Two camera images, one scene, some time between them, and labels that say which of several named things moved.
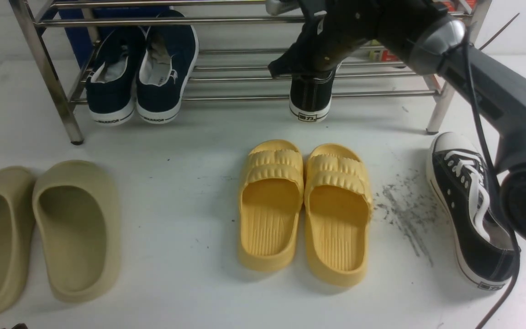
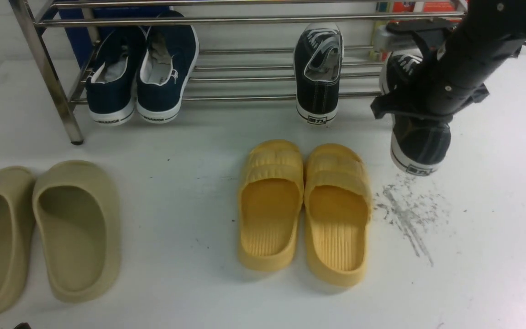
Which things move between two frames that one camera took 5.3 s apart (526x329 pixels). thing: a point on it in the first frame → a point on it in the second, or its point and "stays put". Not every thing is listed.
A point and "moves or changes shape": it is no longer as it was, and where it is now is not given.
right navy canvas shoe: [167, 58] stays put
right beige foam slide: [76, 205] stays put
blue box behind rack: [79, 39] stays put
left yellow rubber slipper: [271, 195] stays put
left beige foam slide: [2, 207] stays put
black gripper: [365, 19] → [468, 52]
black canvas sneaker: [311, 94] moves or changes shape
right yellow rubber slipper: [339, 206] stays put
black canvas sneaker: [473, 222] → [420, 145]
